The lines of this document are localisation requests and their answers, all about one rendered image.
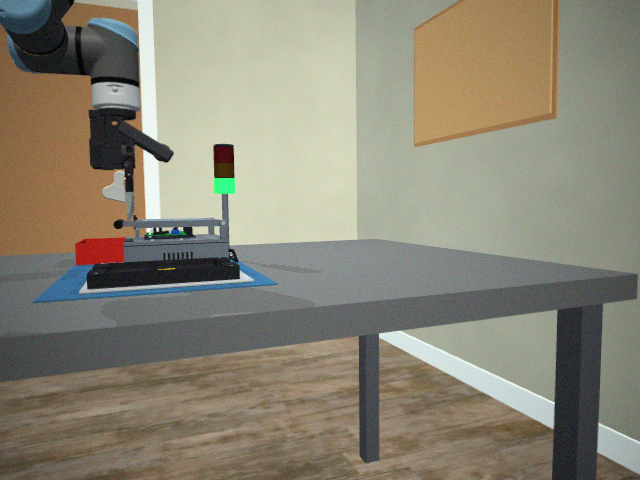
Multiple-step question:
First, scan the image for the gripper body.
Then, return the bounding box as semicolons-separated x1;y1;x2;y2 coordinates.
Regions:
89;108;136;170

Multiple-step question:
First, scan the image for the green circuit board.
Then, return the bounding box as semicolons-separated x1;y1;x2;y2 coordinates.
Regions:
146;228;187;236

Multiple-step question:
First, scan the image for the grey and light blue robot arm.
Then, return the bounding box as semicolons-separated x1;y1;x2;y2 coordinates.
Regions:
0;0;174;163

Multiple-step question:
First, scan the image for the red bin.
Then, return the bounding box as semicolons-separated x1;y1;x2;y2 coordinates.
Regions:
75;237;126;265

